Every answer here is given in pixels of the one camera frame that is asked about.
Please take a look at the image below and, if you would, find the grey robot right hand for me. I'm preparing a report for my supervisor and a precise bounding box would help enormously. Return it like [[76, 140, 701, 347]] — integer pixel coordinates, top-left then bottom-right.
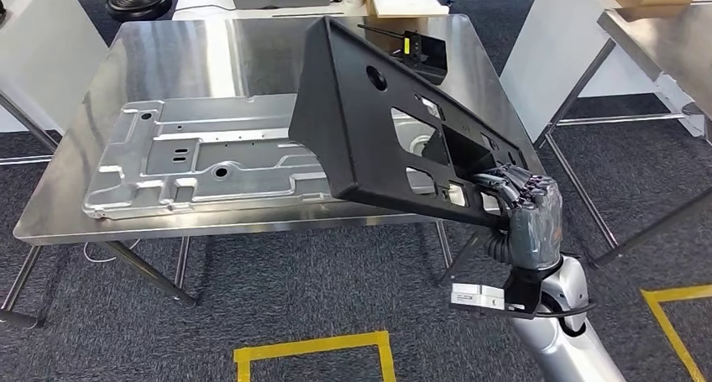
[[475, 163, 564, 272]]

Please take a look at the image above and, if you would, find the black plastic panel part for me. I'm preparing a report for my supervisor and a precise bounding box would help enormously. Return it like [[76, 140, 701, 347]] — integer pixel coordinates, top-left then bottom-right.
[[288, 15, 528, 229]]

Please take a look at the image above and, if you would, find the steel workbench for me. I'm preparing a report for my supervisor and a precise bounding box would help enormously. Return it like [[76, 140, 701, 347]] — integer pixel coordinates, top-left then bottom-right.
[[0, 13, 549, 331]]

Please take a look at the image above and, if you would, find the white board panel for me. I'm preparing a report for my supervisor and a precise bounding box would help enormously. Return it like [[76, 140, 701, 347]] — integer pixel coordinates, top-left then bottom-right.
[[499, 0, 617, 144], [0, 0, 109, 133]]

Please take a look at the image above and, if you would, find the black device with yellow label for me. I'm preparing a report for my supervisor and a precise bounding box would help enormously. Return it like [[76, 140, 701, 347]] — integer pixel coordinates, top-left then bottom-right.
[[357, 23, 449, 86]]

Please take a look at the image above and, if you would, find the steel table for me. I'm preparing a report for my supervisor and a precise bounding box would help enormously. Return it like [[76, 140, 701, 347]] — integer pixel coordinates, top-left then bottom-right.
[[532, 3, 712, 269], [0, 87, 61, 166]]

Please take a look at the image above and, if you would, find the yellow floor tape square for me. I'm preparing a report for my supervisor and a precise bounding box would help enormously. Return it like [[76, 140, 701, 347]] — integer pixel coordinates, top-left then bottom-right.
[[233, 330, 397, 382]]

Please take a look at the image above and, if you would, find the white paper sheet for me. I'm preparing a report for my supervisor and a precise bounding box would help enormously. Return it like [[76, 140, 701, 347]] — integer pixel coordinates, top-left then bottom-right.
[[369, 0, 451, 18]]

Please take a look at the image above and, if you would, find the stamped silver metal plate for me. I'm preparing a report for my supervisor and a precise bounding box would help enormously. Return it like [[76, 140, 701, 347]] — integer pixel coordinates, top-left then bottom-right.
[[81, 92, 446, 221]]

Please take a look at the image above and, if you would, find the black round ribbed disc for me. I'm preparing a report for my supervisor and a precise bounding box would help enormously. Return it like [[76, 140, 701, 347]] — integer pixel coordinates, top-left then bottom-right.
[[105, 0, 174, 24]]

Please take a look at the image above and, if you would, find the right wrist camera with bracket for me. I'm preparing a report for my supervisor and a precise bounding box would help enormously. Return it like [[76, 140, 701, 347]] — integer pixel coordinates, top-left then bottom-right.
[[449, 262, 549, 321]]

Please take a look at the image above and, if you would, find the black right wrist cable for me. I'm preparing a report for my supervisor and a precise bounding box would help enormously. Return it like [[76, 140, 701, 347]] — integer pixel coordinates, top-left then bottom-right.
[[522, 298, 597, 319]]

